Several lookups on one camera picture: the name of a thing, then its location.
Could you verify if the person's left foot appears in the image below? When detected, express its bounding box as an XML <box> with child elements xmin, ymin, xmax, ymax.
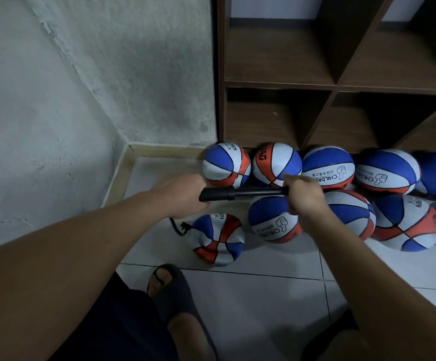
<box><xmin>149</xmin><ymin>269</ymin><xmax>216</xmax><ymax>361</ymax></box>

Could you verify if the brown wooden cubby shelf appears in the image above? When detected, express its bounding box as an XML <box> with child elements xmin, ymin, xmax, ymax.
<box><xmin>214</xmin><ymin>0</ymin><xmax>436</xmax><ymax>156</ymax></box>

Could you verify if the person's right hand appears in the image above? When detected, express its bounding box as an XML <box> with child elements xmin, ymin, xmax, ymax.
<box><xmin>283</xmin><ymin>174</ymin><xmax>333</xmax><ymax>234</ymax></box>

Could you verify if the black sandal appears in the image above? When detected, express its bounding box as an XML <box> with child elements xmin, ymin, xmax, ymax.
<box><xmin>146</xmin><ymin>264</ymin><xmax>221</xmax><ymax>361</ymax></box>
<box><xmin>301</xmin><ymin>308</ymin><xmax>358</xmax><ymax>361</ymax></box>

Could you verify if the person's left hand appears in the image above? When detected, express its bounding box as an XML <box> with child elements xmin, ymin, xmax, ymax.
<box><xmin>150</xmin><ymin>172</ymin><xmax>208</xmax><ymax>220</ymax></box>

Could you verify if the black hand pump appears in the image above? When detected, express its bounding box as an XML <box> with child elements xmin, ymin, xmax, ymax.
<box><xmin>169</xmin><ymin>186</ymin><xmax>290</xmax><ymax>238</ymax></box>

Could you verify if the beige baseboard strip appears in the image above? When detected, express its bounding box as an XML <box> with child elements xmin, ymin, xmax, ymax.
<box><xmin>103</xmin><ymin>145</ymin><xmax>136</xmax><ymax>208</ymax></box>
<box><xmin>130</xmin><ymin>142</ymin><xmax>207</xmax><ymax>160</ymax></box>

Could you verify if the person's left forearm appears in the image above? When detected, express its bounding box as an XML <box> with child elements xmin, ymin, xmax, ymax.
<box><xmin>0</xmin><ymin>193</ymin><xmax>174</xmax><ymax>361</ymax></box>

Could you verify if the person's right forearm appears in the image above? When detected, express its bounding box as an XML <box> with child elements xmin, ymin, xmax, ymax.
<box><xmin>308</xmin><ymin>216</ymin><xmax>436</xmax><ymax>361</ymax></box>

